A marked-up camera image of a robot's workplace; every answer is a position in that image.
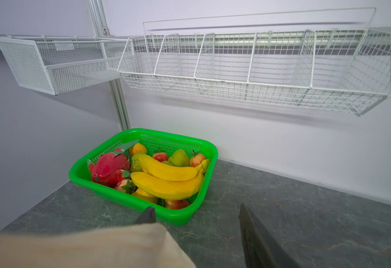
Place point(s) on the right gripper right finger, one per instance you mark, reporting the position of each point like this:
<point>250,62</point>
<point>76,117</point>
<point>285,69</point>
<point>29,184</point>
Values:
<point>259,246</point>

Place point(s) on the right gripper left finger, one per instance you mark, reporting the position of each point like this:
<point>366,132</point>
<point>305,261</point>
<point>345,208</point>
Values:
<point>148,216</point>

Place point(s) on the beige plastic bag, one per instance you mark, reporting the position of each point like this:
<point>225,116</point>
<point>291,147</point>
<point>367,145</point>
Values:
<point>135,246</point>

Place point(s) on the yellow banana bunch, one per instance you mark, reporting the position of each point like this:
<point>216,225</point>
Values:
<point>169,182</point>

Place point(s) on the green plastic basket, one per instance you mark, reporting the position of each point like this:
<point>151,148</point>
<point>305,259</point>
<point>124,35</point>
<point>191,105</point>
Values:
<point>170,149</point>

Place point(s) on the green yellow pear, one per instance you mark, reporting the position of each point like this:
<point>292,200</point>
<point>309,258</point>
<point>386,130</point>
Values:
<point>135,163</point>

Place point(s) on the pink dragon fruit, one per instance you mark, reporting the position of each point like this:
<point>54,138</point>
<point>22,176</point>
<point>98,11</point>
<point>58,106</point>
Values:
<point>112,167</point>

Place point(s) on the white mesh box basket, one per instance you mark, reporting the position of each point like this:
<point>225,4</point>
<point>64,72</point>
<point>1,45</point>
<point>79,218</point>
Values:
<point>58,65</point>

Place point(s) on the white wire shelf rack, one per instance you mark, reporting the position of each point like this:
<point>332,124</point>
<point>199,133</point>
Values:
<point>331,60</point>

